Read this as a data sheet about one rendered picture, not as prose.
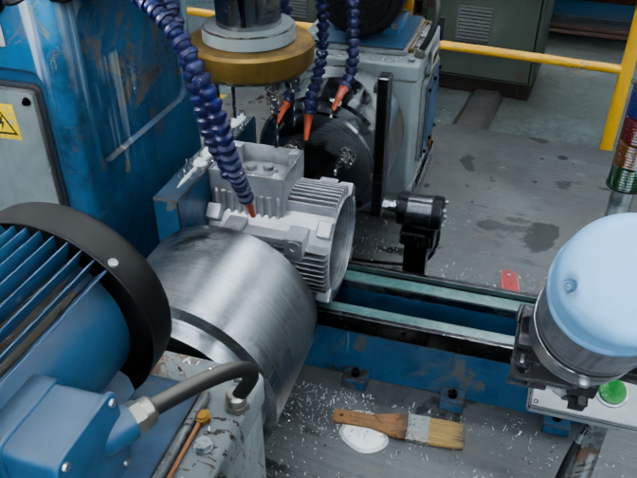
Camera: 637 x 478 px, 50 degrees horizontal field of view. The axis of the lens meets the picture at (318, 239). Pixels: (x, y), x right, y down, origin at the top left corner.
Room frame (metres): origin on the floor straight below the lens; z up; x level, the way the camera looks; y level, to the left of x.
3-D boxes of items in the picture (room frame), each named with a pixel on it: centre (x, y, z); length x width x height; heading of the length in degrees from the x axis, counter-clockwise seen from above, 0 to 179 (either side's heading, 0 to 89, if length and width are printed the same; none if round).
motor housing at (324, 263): (0.93, 0.06, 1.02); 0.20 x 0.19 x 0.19; 73
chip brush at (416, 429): (0.71, -0.12, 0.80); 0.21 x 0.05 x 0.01; 78
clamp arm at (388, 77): (1.02, -0.11, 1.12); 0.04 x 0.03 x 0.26; 73
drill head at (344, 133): (1.25, -0.04, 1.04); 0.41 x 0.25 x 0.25; 163
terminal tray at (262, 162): (0.94, 0.10, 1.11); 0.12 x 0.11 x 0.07; 73
